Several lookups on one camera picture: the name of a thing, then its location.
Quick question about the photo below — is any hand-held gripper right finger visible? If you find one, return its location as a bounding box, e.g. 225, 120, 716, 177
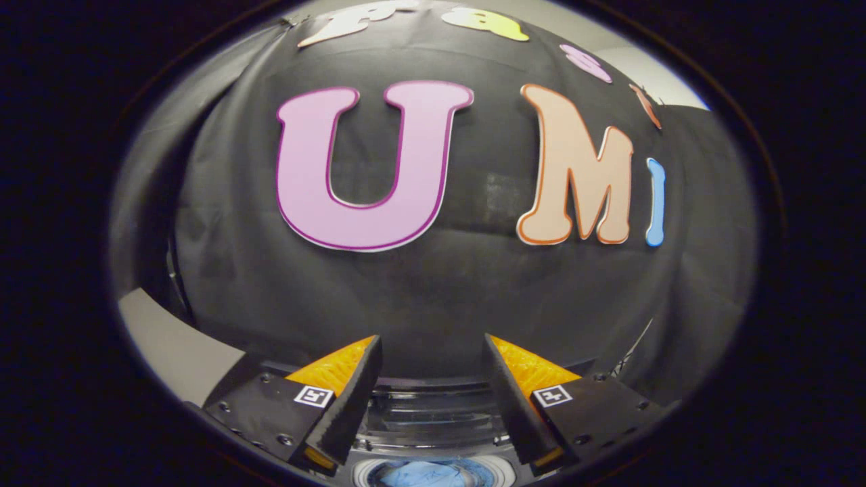
482, 333, 667, 472

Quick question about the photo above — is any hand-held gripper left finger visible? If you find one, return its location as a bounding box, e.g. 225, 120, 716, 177
203, 335, 383, 472

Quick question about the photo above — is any grey washing machine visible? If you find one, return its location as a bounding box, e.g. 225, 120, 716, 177
335, 379, 596, 487

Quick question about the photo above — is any light blue shirt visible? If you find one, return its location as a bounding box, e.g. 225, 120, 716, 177
379, 461, 478, 487

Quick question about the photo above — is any black light stand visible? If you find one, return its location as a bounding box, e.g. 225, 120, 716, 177
612, 318, 654, 376

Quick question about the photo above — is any dark cabinet with beige door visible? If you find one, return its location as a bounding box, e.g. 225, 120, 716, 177
118, 287, 248, 407

